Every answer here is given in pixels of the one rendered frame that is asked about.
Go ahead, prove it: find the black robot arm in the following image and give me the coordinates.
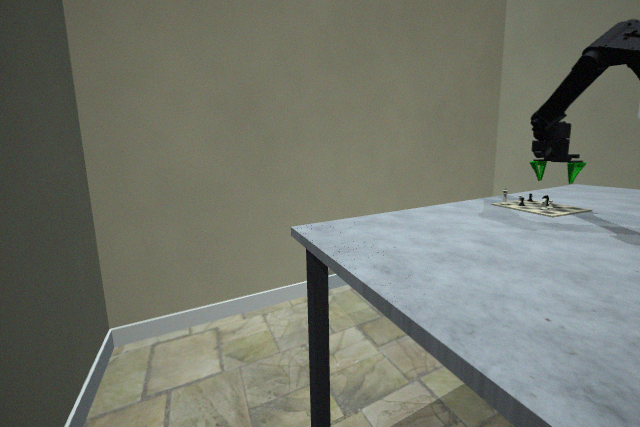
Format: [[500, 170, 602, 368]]
[[531, 19, 640, 158]]

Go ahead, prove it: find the chessboard with pieces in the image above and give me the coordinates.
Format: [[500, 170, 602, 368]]
[[491, 199, 593, 217]]

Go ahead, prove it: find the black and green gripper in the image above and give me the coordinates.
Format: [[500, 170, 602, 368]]
[[530, 154, 586, 184]]

